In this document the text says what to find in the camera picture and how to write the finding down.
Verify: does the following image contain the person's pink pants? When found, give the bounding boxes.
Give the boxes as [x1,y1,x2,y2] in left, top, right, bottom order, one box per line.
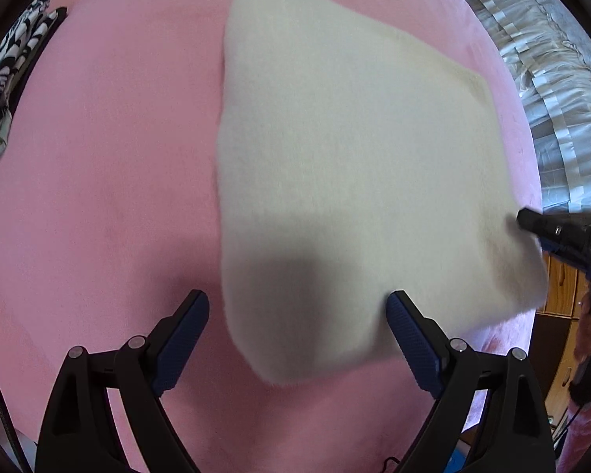
[554,394,591,473]

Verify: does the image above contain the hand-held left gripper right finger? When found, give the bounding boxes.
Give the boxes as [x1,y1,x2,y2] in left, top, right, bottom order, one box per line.
[385,290,557,473]

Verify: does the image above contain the pink bed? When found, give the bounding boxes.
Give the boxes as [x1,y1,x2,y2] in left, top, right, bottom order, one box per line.
[0,0,545,473]

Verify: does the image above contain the white fuzzy cardigan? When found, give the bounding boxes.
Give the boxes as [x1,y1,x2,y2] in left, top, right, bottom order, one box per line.
[216,0,550,385]

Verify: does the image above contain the black white printed garment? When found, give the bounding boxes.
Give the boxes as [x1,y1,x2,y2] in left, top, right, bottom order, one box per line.
[0,0,69,164]

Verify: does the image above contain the wooden drawer cabinet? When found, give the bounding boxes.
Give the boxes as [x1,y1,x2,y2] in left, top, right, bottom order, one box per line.
[534,251,591,405]

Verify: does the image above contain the person's right hand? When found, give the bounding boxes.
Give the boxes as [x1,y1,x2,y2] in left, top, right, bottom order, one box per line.
[572,300,591,365]

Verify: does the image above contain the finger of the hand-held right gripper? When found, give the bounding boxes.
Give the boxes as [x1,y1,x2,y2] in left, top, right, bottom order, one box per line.
[541,237,591,272]
[516,208,591,257]

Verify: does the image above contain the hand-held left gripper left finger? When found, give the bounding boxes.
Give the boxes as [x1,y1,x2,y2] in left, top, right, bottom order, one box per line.
[33,289,210,473]

